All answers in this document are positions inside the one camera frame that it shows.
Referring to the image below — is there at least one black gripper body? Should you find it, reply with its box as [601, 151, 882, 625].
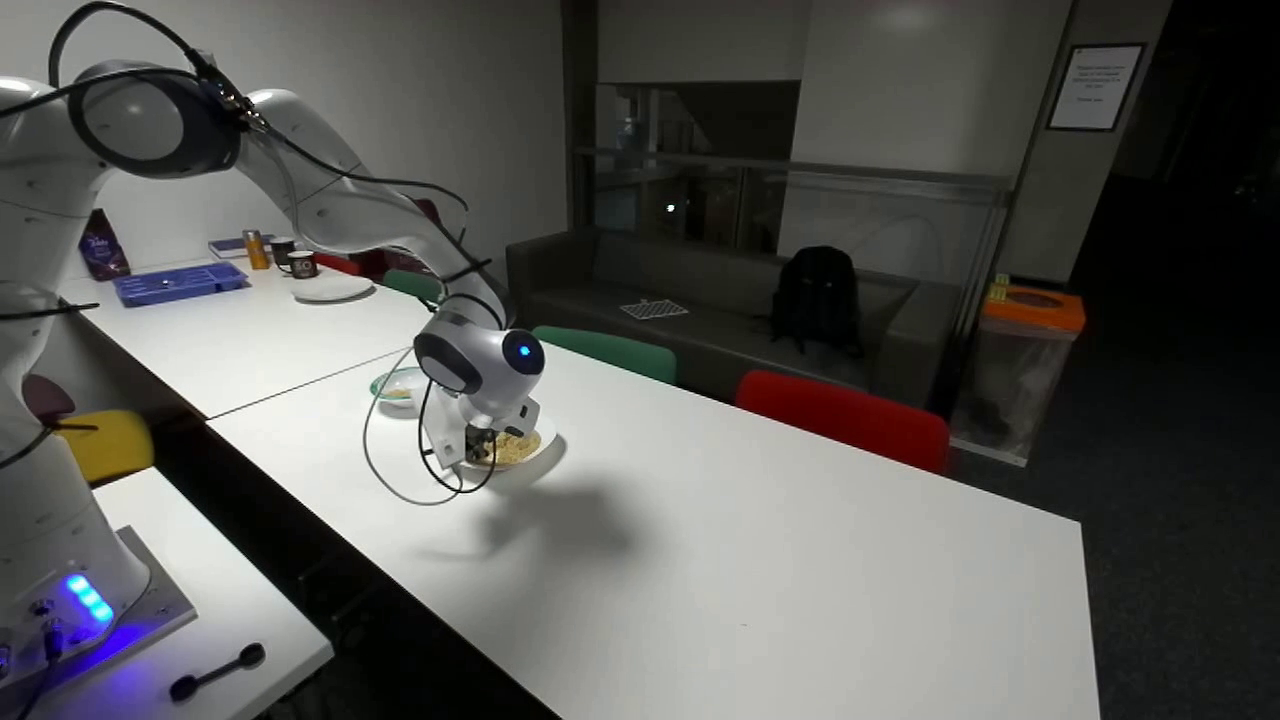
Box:
[451, 413, 508, 465]

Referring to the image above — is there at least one large brown sugar heap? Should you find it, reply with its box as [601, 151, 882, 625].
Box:
[496, 426, 544, 471]

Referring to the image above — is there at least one green and white bowl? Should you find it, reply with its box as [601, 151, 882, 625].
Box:
[369, 363, 430, 418]

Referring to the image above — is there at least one green chair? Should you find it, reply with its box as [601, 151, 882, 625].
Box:
[527, 318, 679, 386]
[378, 263, 451, 307]

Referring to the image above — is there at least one paper sheet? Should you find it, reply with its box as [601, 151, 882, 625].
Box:
[610, 290, 697, 328]

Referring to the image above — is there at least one orange small bottle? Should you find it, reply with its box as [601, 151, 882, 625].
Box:
[241, 224, 275, 275]

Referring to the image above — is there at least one blue flat tablet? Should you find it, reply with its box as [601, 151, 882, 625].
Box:
[108, 257, 255, 310]

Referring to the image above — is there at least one black small tool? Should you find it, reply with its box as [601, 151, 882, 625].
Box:
[163, 639, 266, 706]

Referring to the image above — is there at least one red chair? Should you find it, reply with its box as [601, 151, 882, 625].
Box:
[730, 367, 961, 480]

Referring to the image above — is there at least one black backpack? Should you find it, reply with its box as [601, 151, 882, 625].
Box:
[766, 245, 865, 360]

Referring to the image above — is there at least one yellow chair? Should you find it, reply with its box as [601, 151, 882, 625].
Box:
[56, 404, 160, 489]

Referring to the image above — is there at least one dark purple box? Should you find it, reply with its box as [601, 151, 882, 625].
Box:
[76, 208, 135, 284]

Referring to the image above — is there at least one orange lidded bin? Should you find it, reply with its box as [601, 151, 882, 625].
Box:
[947, 275, 1093, 471]

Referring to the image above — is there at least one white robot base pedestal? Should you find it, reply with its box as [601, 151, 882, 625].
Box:
[0, 263, 201, 687]

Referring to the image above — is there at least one white wall poster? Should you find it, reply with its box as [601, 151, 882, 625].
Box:
[1042, 39, 1146, 134]

